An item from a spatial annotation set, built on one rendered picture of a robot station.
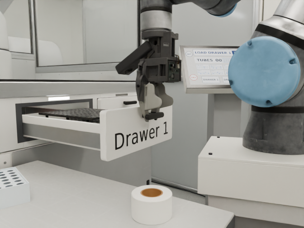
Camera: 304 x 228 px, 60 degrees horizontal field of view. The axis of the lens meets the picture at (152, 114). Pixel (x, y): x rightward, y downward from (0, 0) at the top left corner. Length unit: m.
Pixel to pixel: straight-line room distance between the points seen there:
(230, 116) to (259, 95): 1.06
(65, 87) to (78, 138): 0.30
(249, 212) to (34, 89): 0.66
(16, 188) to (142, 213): 0.25
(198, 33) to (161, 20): 1.73
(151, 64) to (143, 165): 0.77
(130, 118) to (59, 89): 0.35
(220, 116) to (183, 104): 0.91
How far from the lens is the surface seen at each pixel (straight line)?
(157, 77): 0.62
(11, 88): 0.82
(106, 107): 1.03
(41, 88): 0.87
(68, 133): 0.68
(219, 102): 1.51
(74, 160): 0.98
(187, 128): 2.40
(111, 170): 1.13
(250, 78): 0.48
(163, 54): 0.62
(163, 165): 2.63
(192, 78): 1.39
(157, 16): 0.63
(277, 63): 0.47
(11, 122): 0.83
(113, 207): 0.52
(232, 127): 1.55
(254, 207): 0.58
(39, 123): 0.78
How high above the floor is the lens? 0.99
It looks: 7 degrees down
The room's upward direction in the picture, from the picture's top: straight up
